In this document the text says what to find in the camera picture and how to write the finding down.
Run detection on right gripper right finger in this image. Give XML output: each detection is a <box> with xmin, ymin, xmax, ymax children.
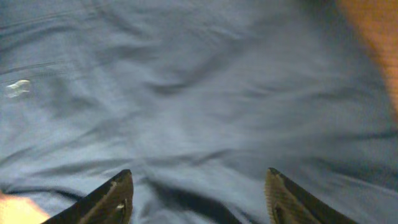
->
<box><xmin>264</xmin><ymin>167</ymin><xmax>357</xmax><ymax>224</ymax></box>

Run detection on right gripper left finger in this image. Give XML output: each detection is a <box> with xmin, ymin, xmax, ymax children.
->
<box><xmin>43</xmin><ymin>169</ymin><xmax>134</xmax><ymax>224</ymax></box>

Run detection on navy blue shorts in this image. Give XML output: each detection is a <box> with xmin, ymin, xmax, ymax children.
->
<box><xmin>1</xmin><ymin>0</ymin><xmax>397</xmax><ymax>224</ymax></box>

